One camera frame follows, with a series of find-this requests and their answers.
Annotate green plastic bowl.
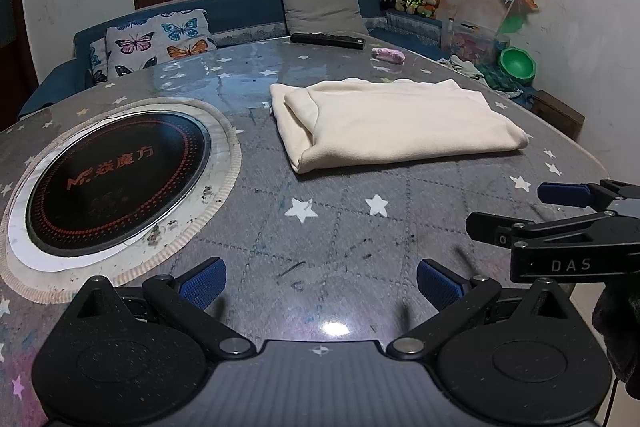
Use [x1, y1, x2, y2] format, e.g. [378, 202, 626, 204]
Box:
[499, 46, 537, 86]

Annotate orange fox plush toy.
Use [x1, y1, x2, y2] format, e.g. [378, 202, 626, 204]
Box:
[418, 0, 440, 18]

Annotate cream garment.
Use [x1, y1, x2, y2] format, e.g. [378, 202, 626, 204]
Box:
[270, 78, 528, 173]

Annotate small wooden stool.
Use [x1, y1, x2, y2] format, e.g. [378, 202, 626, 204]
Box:
[529, 90, 585, 141]

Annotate butterfly print pillow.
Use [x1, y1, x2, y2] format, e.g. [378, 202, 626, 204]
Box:
[89, 9, 216, 82]

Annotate blue sofa bench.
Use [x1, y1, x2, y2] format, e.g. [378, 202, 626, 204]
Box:
[18, 0, 449, 118]

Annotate grey plain cushion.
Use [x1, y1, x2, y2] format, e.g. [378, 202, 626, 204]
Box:
[282, 0, 368, 35]

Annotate black remote control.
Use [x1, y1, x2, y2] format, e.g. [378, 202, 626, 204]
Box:
[290, 32, 366, 50]

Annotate colourful pinwheel toy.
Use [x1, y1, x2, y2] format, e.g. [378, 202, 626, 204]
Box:
[498, 0, 539, 35]

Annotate pink fluffy scrunchie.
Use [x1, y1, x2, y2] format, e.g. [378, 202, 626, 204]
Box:
[371, 48, 406, 64]

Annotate clear plastic storage box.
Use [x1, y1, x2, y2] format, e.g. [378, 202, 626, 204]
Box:
[440, 18, 510, 65]

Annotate round induction cooker plate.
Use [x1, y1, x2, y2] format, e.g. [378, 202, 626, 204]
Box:
[1, 98, 242, 305]

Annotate pile of small clothes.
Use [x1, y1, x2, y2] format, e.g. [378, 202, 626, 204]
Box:
[437, 54, 523, 98]

